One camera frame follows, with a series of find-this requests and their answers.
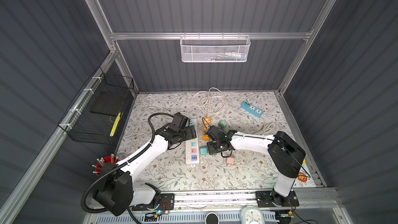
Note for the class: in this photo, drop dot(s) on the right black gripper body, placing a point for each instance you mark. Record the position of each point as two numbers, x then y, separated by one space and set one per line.
213 146

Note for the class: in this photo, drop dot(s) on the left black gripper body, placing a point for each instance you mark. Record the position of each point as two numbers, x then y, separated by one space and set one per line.
189 132

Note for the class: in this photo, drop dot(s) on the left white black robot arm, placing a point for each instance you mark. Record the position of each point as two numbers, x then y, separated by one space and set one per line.
113 191

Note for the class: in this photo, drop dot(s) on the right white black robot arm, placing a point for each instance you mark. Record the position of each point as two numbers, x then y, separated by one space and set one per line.
287 155

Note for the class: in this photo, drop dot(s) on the orange power strip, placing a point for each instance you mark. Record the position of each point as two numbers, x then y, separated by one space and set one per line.
206 126

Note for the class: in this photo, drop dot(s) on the white multicolour power strip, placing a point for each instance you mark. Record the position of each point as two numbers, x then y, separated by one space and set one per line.
192 145

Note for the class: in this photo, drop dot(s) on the blue power strip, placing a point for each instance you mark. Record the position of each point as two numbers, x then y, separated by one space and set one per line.
252 109

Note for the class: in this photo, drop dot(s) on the pink plug adapter front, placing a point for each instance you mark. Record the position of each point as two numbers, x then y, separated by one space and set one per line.
230 161

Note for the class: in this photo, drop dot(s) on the floral table mat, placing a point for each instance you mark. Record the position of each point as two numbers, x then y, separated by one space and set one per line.
169 171

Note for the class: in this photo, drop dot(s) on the yellow marker in basket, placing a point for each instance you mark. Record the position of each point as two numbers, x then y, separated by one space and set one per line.
115 125

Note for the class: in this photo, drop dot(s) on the black pad in basket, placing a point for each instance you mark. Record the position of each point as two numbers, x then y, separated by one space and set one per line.
108 103

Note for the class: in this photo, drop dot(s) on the black round knob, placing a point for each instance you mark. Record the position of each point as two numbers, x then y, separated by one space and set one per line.
212 218

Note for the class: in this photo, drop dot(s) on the white analog clock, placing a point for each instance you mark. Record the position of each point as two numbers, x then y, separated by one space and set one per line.
251 215

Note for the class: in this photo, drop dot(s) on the markers in white basket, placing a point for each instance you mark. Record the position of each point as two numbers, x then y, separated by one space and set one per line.
229 56

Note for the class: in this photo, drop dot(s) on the red pencil cup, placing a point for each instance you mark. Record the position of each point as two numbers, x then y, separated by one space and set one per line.
103 161

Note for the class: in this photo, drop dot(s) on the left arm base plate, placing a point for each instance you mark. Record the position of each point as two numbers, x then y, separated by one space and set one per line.
162 201

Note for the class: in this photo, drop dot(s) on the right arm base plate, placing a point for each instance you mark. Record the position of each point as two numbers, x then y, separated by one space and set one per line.
266 198

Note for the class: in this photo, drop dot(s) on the white wire wall basket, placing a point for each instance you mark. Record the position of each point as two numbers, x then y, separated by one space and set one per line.
194 49

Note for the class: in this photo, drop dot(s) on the black wire wall basket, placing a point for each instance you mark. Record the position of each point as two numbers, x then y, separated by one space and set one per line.
83 126

